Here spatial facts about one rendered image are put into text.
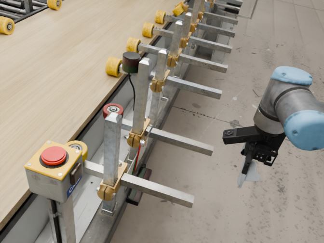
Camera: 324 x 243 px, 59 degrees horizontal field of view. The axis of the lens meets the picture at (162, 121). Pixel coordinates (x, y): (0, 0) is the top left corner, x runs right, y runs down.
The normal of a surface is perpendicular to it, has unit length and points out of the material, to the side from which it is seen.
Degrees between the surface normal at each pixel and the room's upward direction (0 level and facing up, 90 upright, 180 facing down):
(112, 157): 90
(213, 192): 0
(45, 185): 90
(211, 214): 0
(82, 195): 0
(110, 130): 90
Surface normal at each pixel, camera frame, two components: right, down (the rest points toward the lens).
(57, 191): -0.28, 0.58
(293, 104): -0.60, -0.61
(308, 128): -0.07, 0.62
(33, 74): 0.14, -0.76
